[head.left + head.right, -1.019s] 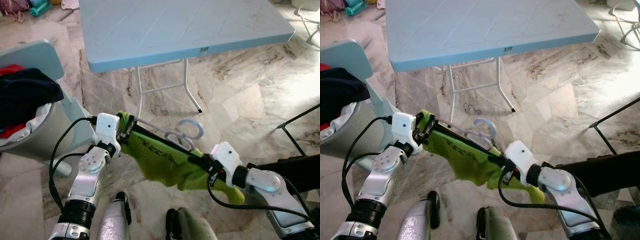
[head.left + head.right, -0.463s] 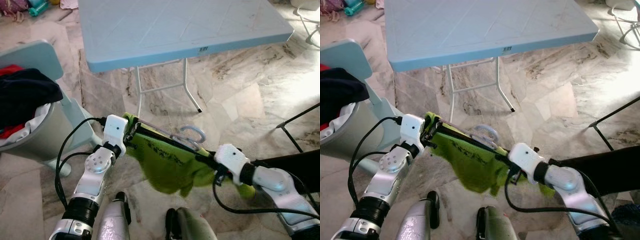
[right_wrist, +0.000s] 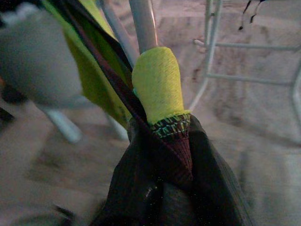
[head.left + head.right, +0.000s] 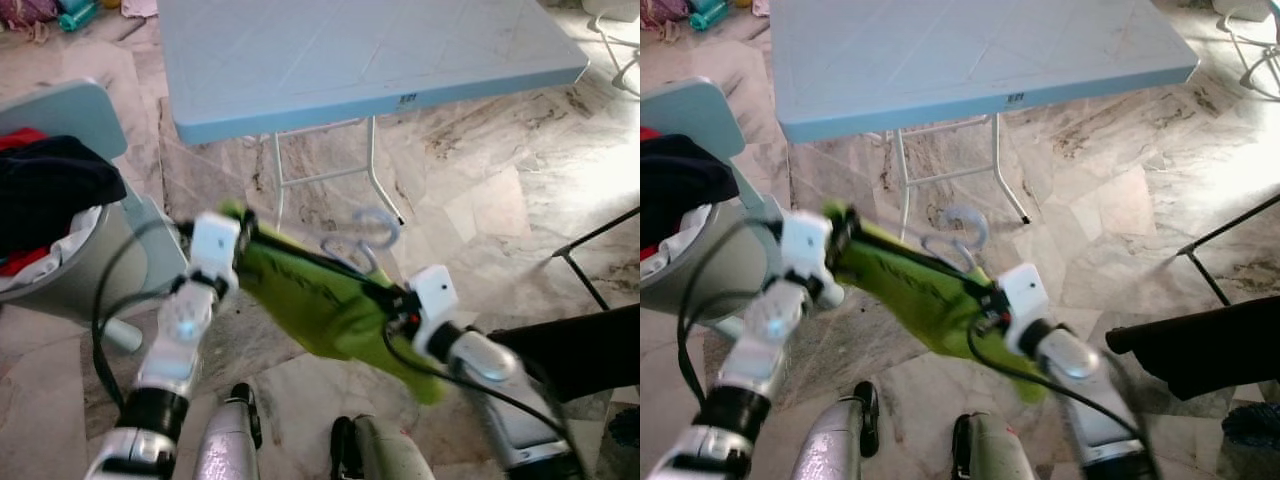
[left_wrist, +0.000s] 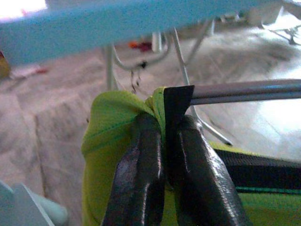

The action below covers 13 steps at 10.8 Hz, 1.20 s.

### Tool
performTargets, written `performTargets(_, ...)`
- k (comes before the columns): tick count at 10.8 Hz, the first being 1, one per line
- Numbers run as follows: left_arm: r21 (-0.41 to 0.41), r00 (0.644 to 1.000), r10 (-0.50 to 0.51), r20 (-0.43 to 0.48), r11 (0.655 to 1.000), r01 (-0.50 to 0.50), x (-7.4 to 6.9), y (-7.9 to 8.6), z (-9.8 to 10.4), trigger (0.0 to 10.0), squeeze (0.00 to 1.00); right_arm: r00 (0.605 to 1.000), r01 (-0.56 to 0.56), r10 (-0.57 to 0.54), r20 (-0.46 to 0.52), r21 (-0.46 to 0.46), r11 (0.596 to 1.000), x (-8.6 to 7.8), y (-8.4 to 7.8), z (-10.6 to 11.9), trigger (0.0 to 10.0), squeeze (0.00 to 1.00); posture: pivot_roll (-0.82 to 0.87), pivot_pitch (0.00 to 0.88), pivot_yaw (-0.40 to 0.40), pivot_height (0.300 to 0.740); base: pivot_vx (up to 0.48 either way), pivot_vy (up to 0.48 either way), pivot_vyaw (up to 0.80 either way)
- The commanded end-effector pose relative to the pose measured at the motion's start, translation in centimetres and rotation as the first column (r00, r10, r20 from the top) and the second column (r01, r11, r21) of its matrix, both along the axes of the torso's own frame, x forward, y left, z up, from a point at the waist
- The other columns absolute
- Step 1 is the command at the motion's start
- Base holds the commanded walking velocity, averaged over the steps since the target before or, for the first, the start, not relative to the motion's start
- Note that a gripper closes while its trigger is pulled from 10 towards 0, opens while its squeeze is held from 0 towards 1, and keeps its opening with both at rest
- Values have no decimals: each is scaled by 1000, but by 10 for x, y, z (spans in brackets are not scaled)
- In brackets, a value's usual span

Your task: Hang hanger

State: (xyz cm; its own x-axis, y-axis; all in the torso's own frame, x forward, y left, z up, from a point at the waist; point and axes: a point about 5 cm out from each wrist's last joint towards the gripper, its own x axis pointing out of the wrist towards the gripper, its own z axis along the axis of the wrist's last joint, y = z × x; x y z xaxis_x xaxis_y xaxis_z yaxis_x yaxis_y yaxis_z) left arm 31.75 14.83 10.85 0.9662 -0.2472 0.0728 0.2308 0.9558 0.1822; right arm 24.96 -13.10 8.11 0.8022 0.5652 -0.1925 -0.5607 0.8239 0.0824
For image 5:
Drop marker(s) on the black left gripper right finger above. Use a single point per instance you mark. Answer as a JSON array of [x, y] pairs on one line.
[[202, 176]]

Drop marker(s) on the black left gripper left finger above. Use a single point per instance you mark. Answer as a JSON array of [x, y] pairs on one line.
[[141, 164]]

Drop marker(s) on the lime green t-shirt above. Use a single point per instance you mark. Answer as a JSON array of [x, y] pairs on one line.
[[105, 113]]

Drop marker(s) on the pale grey clothes hanger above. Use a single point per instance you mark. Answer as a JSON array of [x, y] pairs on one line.
[[247, 91]]

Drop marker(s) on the orange red toy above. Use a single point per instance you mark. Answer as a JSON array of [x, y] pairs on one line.
[[141, 46]]

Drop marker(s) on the light blue folding table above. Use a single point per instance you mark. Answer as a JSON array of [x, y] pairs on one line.
[[94, 23]]

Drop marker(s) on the white frame baby bouncer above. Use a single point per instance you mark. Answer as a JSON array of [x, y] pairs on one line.
[[291, 38]]

